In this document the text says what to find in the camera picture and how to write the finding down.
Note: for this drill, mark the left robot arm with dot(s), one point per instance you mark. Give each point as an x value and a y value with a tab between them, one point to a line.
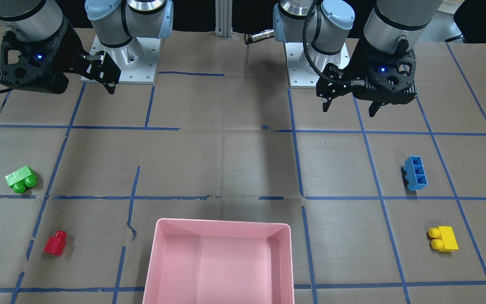
324	25

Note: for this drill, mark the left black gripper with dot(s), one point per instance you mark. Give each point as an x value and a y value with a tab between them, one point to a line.
357	64

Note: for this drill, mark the blue three-stud block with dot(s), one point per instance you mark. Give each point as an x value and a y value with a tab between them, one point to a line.
415	174

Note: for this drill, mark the aluminium frame post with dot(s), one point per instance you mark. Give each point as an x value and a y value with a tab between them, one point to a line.
223	27

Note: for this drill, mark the pink plastic box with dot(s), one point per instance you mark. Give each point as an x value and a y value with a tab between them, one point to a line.
220	262

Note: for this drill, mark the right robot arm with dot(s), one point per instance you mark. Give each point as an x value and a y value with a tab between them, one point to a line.
116	22

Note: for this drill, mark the red one-stud block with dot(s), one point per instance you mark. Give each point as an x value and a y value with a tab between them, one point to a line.
56	243

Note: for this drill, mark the yellow two-stud block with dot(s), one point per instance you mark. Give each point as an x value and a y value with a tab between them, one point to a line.
443	239

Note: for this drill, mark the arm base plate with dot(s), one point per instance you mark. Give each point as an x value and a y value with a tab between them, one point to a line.
141	63
301	74

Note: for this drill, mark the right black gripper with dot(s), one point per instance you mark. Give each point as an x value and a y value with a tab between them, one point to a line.
71	51

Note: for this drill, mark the green two-stud block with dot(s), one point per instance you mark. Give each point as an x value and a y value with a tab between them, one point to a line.
22	179

